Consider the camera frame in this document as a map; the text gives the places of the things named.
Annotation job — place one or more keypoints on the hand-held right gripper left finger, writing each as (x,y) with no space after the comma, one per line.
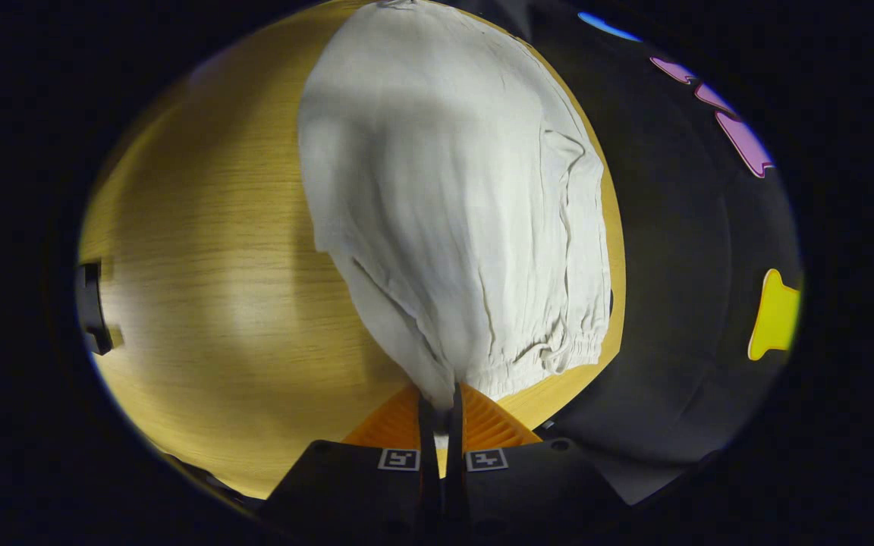
(428,432)

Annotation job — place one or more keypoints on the black backdrop cloth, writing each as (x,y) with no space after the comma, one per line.
(680,303)

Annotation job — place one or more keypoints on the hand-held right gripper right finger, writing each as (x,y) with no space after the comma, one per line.
(455,432)

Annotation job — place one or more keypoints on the white jeans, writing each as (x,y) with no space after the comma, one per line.
(444,212)

